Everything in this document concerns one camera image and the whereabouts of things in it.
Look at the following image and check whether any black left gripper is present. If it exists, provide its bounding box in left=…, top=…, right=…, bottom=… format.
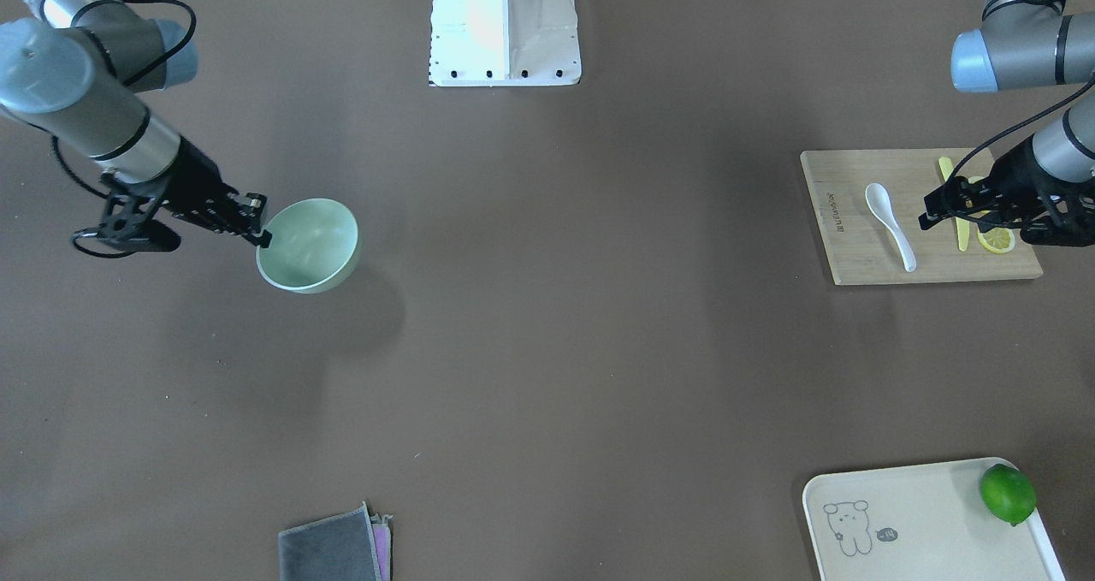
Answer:
left=918, top=138, right=1068, bottom=231

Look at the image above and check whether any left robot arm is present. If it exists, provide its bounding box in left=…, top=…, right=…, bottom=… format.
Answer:
left=919, top=0, right=1094, bottom=246

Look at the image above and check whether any white ceramic spoon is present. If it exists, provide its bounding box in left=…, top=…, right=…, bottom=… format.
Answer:
left=864, top=182, right=918, bottom=274

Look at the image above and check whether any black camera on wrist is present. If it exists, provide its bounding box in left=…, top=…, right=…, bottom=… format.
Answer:
left=69, top=191, right=181, bottom=260
left=1019, top=190, right=1094, bottom=248

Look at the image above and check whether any light green bowl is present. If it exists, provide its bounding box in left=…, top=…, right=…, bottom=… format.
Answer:
left=255, top=199, right=361, bottom=295

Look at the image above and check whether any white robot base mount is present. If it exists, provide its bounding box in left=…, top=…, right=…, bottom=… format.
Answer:
left=428, top=0, right=583, bottom=88

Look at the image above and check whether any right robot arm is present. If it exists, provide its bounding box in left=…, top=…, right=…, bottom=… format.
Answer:
left=3, top=0, right=270, bottom=258

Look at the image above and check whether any grey folded cloth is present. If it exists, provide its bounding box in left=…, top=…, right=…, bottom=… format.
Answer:
left=278, top=501, right=394, bottom=580

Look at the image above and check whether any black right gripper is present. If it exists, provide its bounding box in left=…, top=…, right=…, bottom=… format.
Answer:
left=159, top=138, right=273, bottom=249

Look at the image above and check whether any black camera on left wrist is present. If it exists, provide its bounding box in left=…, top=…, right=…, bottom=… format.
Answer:
left=1019, top=190, right=1094, bottom=248

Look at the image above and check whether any green lime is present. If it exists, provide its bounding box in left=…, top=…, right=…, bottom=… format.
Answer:
left=979, top=464, right=1038, bottom=527

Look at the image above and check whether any bamboo cutting board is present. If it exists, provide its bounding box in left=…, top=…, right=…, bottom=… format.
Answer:
left=799, top=148, right=1044, bottom=286

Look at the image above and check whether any cream rabbit tray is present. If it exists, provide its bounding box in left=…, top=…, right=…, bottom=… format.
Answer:
left=802, top=457, right=1064, bottom=580

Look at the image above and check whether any lemon slice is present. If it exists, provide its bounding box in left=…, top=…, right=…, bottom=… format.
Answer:
left=977, top=228, right=1017, bottom=256

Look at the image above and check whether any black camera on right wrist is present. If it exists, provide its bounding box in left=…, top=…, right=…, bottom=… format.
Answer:
left=69, top=191, right=181, bottom=260

